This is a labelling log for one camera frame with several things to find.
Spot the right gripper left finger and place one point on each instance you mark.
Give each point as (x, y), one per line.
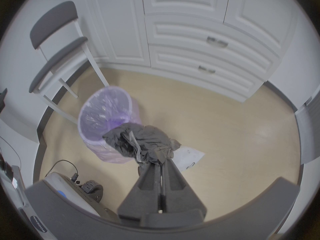
(145, 196)

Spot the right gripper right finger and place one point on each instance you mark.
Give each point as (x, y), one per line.
(177, 196)

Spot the black plastic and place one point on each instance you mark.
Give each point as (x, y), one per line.
(142, 141)

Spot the purple plastic bag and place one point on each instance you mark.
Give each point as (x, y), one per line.
(100, 114)

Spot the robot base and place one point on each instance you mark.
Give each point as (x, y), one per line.
(65, 186)

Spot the white wardrobe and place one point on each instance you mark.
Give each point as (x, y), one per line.
(187, 21)

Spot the grey and white chair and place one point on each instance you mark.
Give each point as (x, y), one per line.
(55, 16)

